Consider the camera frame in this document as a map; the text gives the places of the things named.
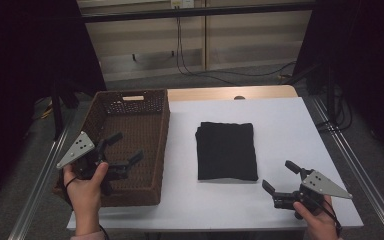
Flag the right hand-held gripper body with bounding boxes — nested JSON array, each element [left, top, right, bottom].
[[271, 167, 354, 213]]

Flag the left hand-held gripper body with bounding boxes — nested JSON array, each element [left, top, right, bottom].
[[56, 130, 130, 196]]

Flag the brown woven basket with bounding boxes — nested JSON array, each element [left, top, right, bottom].
[[52, 88, 172, 208]]

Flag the black cloth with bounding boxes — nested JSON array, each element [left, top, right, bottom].
[[194, 121, 259, 182]]

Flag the person's right hand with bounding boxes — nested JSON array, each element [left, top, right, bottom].
[[292, 195, 344, 240]]

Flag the person's left hand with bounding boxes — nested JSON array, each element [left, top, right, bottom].
[[62, 161, 110, 218]]

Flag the white table mat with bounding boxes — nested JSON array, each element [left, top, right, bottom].
[[67, 97, 364, 232]]

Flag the black metal stand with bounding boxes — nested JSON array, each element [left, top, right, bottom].
[[49, 81, 80, 141], [324, 61, 338, 125]]

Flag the black curtain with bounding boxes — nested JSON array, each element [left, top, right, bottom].
[[293, 0, 384, 164], [0, 0, 107, 214]]

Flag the black horizontal bar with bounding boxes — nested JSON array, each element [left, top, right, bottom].
[[81, 2, 316, 24]]

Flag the aluminium floor rail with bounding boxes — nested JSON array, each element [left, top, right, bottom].
[[311, 96, 384, 240], [8, 113, 76, 240]]

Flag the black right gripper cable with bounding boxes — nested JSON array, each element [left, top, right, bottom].
[[308, 194, 344, 236]]

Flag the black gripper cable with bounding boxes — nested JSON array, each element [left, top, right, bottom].
[[308, 194, 344, 236], [64, 176, 111, 240]]

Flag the yellow floor cable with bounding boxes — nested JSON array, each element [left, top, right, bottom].
[[39, 104, 55, 120]]

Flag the black floor cables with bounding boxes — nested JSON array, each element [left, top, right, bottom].
[[315, 94, 354, 133]]

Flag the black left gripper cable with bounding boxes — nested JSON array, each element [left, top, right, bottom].
[[64, 176, 111, 240]]

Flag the black wall cables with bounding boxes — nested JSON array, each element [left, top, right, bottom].
[[175, 16, 298, 86]]

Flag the white wall outlet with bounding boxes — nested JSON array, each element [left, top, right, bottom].
[[170, 0, 195, 9]]

